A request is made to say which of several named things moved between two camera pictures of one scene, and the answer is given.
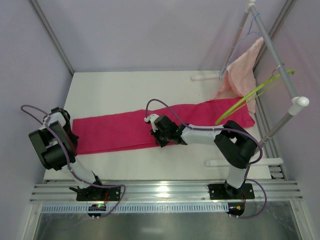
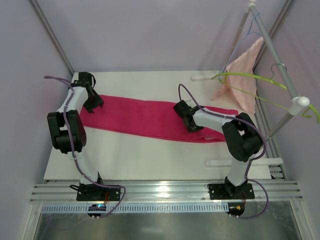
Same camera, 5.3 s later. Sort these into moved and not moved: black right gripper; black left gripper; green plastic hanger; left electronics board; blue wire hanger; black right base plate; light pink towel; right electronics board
Moved: black left gripper; green plastic hanger; black right gripper
Not moved: light pink towel; left electronics board; right electronics board; blue wire hanger; black right base plate
